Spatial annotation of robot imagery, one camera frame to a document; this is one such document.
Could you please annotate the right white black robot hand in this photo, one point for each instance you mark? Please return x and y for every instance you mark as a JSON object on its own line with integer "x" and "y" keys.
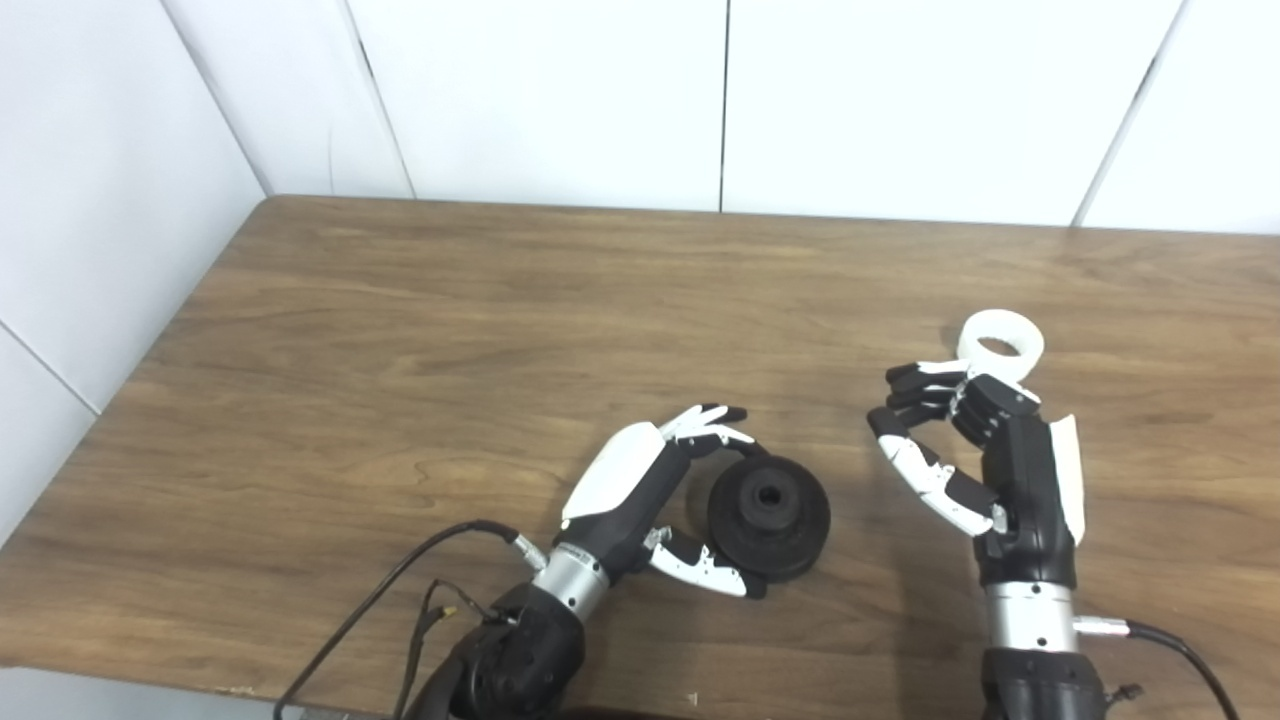
{"x": 1030, "y": 490}

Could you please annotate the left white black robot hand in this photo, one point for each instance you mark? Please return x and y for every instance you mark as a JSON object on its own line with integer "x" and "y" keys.
{"x": 625, "y": 480}

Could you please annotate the round black part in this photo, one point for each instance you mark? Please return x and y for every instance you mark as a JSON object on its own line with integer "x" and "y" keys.
{"x": 800, "y": 520}

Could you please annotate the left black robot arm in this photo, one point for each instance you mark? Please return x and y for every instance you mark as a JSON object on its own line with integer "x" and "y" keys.
{"x": 520, "y": 660}

